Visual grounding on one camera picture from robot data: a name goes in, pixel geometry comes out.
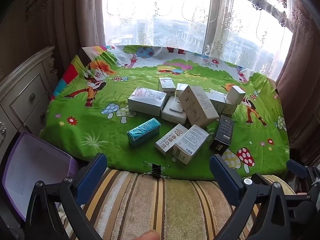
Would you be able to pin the white carved dresser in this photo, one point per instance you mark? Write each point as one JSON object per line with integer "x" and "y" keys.
{"x": 27, "y": 97}

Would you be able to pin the window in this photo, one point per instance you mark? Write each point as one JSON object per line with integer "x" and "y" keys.
{"x": 160, "y": 30}

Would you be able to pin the white cube box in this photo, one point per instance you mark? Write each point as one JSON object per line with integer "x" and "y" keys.
{"x": 236, "y": 95}

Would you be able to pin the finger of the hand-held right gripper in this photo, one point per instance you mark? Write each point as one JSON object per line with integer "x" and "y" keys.
{"x": 297, "y": 168}

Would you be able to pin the black binder clip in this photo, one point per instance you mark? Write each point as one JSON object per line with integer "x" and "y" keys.
{"x": 157, "y": 171}

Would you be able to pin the teal shiny box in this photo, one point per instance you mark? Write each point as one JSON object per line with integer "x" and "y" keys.
{"x": 143, "y": 132}

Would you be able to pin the white box barcode label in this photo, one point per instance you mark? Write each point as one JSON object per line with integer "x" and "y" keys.
{"x": 181, "y": 90}

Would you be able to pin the brown curtain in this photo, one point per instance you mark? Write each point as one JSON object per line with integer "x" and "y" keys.
{"x": 300, "y": 80}
{"x": 75, "y": 17}

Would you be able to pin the large white box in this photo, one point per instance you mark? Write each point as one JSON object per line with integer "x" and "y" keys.
{"x": 197, "y": 105}

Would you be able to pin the green cartoon printed blanket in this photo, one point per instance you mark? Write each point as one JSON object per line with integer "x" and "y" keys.
{"x": 87, "y": 120}

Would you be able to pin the plastic wrapped white box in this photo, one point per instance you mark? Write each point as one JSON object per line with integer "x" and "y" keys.
{"x": 216, "y": 101}

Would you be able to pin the white box fine black print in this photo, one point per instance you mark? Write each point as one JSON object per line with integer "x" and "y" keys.
{"x": 190, "y": 143}

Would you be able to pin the small white box blue stripe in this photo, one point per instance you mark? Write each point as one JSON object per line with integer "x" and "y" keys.
{"x": 166, "y": 83}

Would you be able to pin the person's left hand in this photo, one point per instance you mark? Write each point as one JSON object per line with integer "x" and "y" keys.
{"x": 150, "y": 235}

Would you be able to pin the purple cardboard box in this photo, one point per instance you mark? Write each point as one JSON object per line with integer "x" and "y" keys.
{"x": 35, "y": 170}

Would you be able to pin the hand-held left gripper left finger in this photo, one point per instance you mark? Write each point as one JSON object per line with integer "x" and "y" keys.
{"x": 91, "y": 177}

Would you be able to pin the sheer lace curtain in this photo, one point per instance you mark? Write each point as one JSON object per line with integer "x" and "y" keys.
{"x": 175, "y": 12}

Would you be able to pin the brown striped blanket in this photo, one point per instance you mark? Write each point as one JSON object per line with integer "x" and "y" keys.
{"x": 155, "y": 205}

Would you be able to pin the dark blue tall box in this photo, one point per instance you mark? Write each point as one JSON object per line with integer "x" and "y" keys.
{"x": 223, "y": 135}

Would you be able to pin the flat white box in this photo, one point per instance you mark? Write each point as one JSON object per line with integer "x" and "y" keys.
{"x": 173, "y": 112}

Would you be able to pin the white box red lettering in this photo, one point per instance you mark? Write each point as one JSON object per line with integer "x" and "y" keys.
{"x": 170, "y": 140}

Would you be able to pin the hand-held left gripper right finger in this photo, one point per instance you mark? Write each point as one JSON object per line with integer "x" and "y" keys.
{"x": 225, "y": 177}

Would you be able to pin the wide silver white box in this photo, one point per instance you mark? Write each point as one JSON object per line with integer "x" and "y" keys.
{"x": 146, "y": 101}

